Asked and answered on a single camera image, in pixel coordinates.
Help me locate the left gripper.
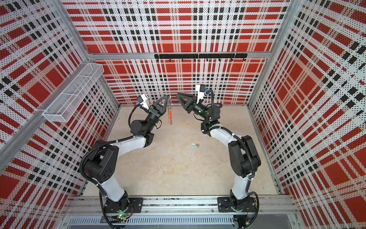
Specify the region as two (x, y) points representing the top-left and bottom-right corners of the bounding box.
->
(145, 96), (168, 133)

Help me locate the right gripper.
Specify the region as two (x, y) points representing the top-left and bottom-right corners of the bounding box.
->
(176, 94), (209, 122)

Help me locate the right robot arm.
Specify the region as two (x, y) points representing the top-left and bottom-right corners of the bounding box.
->
(176, 90), (261, 212)

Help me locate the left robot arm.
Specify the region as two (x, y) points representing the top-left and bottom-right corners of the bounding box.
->
(79, 94), (170, 212)

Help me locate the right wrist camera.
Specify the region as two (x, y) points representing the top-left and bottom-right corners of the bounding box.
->
(195, 84), (206, 103)

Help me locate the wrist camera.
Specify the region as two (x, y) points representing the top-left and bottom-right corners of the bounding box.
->
(195, 84), (206, 103)
(136, 94), (149, 109)

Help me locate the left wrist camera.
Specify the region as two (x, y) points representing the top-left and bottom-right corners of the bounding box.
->
(136, 94), (149, 109)

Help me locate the black wall hook rail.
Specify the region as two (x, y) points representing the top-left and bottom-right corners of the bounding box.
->
(154, 53), (248, 61)

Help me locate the white wire mesh basket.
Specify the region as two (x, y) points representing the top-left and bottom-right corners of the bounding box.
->
(43, 63), (104, 123)

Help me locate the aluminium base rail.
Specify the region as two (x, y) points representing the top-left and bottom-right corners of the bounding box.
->
(61, 196), (298, 227)

